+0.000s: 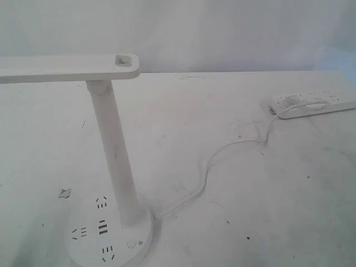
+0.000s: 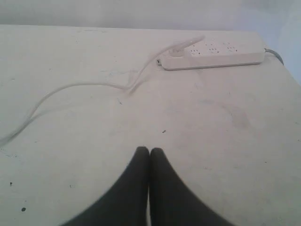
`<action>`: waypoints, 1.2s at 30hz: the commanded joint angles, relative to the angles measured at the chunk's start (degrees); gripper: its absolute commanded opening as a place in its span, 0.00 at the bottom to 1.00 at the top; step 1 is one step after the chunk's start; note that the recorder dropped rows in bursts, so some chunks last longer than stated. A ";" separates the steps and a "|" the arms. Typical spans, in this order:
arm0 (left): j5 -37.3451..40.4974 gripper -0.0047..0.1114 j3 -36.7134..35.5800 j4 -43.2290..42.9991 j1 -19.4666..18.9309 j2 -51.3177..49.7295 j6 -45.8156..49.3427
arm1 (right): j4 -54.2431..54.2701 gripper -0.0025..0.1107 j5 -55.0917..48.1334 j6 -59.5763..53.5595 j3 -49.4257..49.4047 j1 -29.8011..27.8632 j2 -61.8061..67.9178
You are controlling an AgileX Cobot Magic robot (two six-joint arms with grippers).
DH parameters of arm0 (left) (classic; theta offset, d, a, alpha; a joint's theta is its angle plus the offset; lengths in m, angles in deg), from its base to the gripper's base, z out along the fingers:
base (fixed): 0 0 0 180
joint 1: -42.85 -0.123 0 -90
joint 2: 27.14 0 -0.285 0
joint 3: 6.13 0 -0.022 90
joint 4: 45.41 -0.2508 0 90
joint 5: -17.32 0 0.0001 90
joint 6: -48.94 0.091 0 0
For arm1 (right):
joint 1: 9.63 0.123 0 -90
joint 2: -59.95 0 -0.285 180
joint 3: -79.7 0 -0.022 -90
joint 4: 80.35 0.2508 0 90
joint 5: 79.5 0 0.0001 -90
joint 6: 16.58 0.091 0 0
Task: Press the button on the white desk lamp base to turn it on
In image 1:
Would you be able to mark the white desk lamp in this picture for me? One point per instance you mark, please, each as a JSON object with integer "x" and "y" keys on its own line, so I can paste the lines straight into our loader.
{"x": 108, "y": 230}

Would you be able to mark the small torn tape scrap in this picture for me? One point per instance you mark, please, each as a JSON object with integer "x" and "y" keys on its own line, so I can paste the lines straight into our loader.
{"x": 65, "y": 193}

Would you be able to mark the white power strip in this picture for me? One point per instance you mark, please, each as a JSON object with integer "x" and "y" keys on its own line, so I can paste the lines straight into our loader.
{"x": 296, "y": 105}

